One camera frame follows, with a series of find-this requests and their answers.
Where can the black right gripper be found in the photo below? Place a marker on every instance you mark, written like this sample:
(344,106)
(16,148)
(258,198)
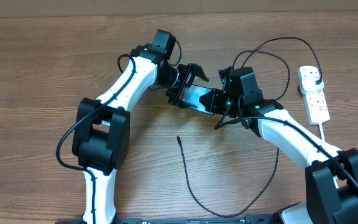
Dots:
(213,107)

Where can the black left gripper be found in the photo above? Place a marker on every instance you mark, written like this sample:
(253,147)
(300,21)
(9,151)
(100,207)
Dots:
(189,70)

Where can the blue Samsung Galaxy smartphone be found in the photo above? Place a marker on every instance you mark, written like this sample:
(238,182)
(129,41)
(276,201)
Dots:
(192,96)

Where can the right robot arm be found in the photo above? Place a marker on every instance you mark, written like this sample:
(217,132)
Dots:
(331,174)

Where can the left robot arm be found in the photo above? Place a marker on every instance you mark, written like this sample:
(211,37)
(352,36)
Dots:
(102,127)

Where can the white USB charger plug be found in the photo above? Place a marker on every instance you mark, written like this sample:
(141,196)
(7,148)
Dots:
(309,85)

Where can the white power extension strip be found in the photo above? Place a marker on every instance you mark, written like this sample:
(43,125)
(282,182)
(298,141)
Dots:
(315,103)

